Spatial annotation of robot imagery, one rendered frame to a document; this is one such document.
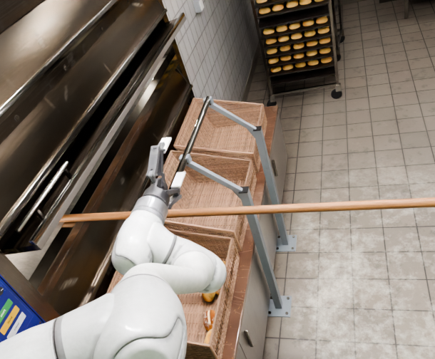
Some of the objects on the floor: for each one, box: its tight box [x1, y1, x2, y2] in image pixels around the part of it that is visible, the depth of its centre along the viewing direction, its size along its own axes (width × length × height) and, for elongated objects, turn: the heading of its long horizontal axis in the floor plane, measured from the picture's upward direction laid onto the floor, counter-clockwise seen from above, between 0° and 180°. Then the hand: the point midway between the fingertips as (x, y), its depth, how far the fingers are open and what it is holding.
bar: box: [168, 96, 297, 318], centre depth 212 cm, size 31×127×118 cm, turn 6°
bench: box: [169, 105, 287, 359], centre depth 250 cm, size 56×242×58 cm, turn 6°
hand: (173, 158), depth 130 cm, fingers open, 13 cm apart
